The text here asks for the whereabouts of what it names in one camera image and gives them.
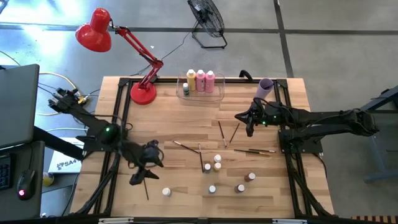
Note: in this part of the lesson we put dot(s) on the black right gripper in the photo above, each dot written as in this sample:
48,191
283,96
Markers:
259,116

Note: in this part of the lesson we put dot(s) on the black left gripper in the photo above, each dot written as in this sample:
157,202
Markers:
146,163

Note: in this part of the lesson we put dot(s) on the large pink paint bottle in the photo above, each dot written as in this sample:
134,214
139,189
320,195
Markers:
210,84
200,82

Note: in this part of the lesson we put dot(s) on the large yellow paint bottle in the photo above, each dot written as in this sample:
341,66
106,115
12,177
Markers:
191,82

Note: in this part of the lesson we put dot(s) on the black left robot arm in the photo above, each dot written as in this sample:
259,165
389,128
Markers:
93,123

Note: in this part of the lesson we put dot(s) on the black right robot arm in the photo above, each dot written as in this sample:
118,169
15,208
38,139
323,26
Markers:
326,119

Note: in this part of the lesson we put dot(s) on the small teal paint bottle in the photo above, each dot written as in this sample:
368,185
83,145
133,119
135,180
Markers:
166,192

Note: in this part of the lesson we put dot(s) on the small yellow paint bottle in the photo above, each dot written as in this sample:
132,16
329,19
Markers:
217,166

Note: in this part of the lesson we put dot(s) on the small red paint bottle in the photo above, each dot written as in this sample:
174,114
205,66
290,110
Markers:
249,177

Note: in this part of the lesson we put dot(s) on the small sap green paint bottle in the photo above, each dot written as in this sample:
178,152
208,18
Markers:
207,168

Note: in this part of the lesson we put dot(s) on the small dark blue paint bottle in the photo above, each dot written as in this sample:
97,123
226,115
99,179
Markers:
239,188

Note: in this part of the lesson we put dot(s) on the small sky blue paint bottle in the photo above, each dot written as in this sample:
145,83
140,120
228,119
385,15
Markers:
212,189

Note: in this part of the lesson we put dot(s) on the thin black paintbrush gold ferrule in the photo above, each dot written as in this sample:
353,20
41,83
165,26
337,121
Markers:
234,133

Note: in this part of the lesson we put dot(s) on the purple plastic cup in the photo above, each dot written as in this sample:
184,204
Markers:
263,90

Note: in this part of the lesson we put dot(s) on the clear plastic bin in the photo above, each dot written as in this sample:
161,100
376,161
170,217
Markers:
214,96

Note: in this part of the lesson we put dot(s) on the white cardboard box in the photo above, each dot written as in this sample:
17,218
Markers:
63,161

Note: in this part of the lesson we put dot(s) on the red desk lamp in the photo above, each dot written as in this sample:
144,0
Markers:
143,93

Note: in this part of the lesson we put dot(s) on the yellow tape roll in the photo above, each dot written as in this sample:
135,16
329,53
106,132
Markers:
47,180

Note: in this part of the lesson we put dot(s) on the black floor fan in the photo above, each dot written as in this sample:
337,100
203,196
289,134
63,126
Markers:
205,17

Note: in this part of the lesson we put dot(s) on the black computer mouse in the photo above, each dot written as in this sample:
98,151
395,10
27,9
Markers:
25,183

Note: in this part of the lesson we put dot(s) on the black side desk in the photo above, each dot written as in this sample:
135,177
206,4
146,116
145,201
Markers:
21,211

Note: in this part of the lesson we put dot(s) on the blue metal stand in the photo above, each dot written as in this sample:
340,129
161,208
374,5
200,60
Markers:
377,155

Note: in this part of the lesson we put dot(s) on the black keyboard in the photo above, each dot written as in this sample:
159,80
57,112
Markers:
5,172

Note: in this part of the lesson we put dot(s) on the white bracket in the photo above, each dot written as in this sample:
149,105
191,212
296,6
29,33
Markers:
289,221
115,221

